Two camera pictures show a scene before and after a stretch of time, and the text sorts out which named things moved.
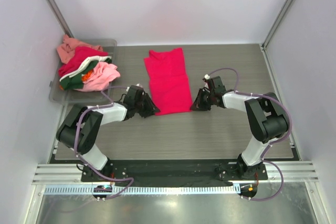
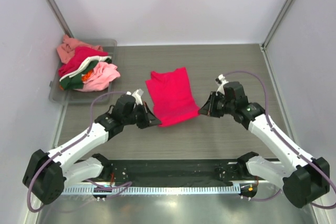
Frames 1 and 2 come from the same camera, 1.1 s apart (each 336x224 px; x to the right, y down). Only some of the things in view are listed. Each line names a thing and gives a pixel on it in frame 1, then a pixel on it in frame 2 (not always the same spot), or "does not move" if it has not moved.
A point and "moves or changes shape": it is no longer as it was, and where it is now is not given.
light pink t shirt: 103,73 does not move
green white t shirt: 74,80 does not move
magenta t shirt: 169,88 moves or changes shape
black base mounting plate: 173,171 does not move
